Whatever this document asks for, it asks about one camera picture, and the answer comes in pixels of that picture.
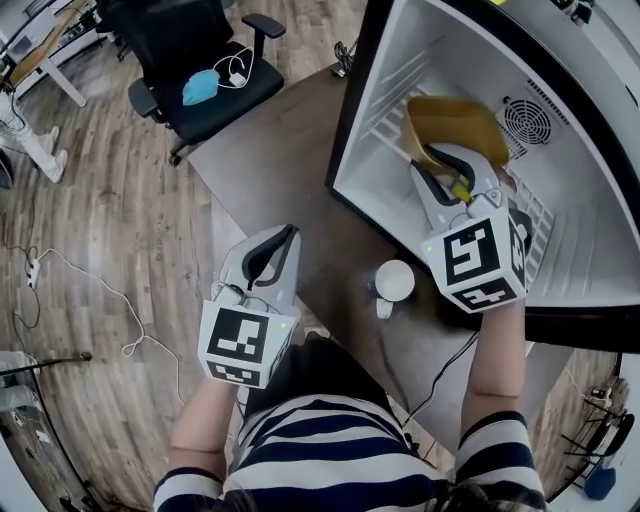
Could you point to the person's right hand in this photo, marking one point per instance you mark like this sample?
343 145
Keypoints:
506 179

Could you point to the black office chair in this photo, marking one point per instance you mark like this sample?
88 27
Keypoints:
190 35

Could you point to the white power strip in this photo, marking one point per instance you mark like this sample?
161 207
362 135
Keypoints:
33 267

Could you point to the blue white mug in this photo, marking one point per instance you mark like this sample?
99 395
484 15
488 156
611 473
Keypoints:
395 280

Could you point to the dark wooden table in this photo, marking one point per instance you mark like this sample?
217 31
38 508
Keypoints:
295 165

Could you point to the black metal rack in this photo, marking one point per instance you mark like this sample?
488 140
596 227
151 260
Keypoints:
602 440

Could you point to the round white fan grille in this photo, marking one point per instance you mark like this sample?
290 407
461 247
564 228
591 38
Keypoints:
527 121

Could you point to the black skirt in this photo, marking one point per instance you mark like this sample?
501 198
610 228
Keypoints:
310 370

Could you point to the white mini fridge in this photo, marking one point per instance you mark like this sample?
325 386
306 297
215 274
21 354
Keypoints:
575 240

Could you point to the navy white striped shirt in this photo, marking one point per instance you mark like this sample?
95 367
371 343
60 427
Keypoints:
325 460

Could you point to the person's right forearm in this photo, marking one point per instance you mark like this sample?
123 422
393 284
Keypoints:
492 370

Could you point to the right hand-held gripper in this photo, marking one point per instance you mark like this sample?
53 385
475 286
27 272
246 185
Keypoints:
470 255

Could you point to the black stand pole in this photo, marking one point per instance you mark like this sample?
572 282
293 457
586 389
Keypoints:
45 364

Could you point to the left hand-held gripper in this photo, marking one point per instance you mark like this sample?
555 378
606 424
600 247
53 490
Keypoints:
235 335

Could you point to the light wooden desk white legs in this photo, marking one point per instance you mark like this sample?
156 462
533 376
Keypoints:
42 55

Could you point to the blue face mask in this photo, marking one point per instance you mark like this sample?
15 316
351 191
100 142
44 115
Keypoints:
200 87

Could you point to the person's left forearm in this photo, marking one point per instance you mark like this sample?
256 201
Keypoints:
202 425

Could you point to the yellow plastic bowl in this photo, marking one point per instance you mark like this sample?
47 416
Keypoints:
455 122

